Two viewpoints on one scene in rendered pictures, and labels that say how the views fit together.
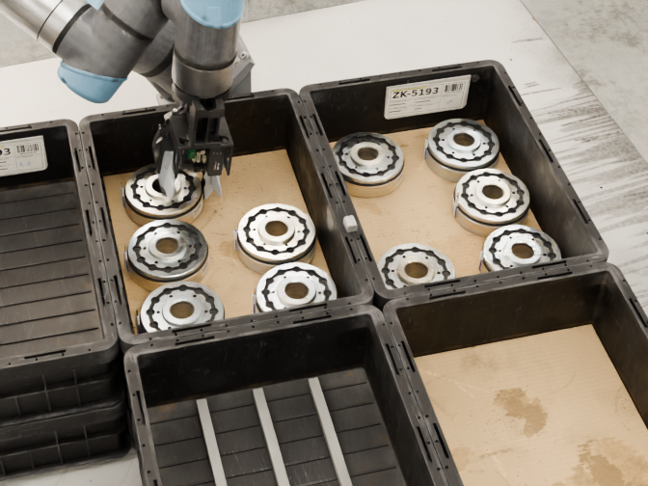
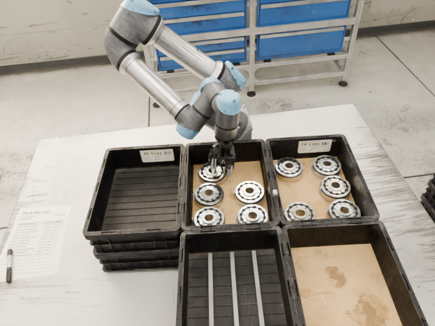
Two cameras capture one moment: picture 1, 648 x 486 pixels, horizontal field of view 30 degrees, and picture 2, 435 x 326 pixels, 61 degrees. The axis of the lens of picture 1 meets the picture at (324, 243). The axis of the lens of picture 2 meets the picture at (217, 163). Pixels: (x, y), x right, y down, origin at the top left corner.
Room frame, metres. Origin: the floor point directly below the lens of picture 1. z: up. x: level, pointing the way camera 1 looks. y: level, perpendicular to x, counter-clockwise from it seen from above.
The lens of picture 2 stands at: (0.25, -0.11, 1.83)
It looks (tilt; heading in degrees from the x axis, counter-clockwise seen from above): 44 degrees down; 18
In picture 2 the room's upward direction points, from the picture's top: 4 degrees counter-clockwise
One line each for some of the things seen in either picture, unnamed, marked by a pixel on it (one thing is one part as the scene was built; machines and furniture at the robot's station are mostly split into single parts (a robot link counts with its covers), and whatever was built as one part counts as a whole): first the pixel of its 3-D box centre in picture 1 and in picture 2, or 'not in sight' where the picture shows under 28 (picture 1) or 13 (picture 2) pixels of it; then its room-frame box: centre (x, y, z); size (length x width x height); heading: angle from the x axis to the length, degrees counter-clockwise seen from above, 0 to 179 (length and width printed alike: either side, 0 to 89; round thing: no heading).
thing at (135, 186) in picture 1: (163, 189); (211, 171); (1.15, 0.22, 0.86); 0.10 x 0.10 x 0.01
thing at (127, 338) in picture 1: (217, 209); (227, 181); (1.06, 0.14, 0.92); 0.40 x 0.30 x 0.02; 17
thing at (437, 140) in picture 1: (463, 143); (327, 165); (1.28, -0.19, 0.86); 0.10 x 0.10 x 0.01
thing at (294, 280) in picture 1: (296, 291); (252, 215); (0.98, 0.03, 0.86); 0.05 x 0.05 x 0.01
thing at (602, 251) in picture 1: (444, 173); (316, 176); (1.15, -0.15, 0.92); 0.40 x 0.30 x 0.02; 17
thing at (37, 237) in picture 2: not in sight; (34, 239); (0.81, 0.83, 0.70); 0.33 x 0.23 x 0.01; 22
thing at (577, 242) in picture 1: (440, 201); (314, 186); (1.15, -0.15, 0.87); 0.40 x 0.30 x 0.11; 17
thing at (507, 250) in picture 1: (522, 252); (344, 210); (1.07, -0.26, 0.86); 0.05 x 0.05 x 0.01
